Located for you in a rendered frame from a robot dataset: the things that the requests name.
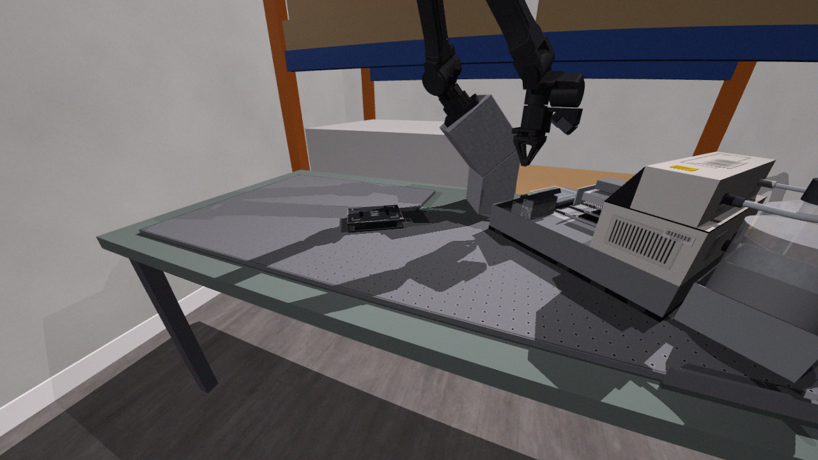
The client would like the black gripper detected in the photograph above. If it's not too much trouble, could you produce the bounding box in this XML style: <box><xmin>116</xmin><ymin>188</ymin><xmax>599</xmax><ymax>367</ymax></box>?
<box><xmin>512</xmin><ymin>105</ymin><xmax>550</xmax><ymax>167</ymax></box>

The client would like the white multiwell plate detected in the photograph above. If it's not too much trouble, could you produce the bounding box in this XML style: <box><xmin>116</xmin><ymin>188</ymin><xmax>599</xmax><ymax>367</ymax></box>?
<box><xmin>527</xmin><ymin>186</ymin><xmax>576</xmax><ymax>203</ymax></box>

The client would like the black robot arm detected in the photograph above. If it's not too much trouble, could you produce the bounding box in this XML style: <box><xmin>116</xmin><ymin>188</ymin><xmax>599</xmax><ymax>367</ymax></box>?
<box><xmin>417</xmin><ymin>0</ymin><xmax>585</xmax><ymax>135</ymax></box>

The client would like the clear bottle with grey cap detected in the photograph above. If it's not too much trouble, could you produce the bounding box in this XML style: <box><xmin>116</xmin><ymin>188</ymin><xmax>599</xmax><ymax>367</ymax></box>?
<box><xmin>760</xmin><ymin>200</ymin><xmax>804</xmax><ymax>215</ymax></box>

